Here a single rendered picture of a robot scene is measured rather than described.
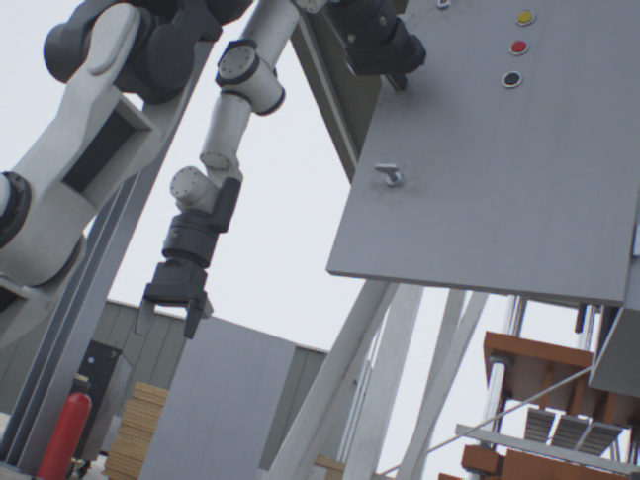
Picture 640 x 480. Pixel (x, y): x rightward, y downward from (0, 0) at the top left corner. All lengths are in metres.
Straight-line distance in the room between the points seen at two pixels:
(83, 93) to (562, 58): 0.71
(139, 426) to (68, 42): 4.21
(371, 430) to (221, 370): 0.91
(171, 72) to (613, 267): 0.73
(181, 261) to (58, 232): 0.21
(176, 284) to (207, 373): 2.86
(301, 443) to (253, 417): 2.71
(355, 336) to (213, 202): 0.36
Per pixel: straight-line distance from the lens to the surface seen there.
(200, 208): 1.22
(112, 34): 1.15
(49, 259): 1.13
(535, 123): 1.00
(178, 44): 1.18
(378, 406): 3.86
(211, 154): 1.28
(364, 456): 3.83
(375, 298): 1.33
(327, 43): 7.69
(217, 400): 3.99
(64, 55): 1.30
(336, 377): 1.29
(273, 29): 1.41
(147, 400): 5.28
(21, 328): 1.17
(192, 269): 1.17
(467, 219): 0.94
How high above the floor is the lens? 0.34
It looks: 20 degrees up
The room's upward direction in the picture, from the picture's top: 18 degrees clockwise
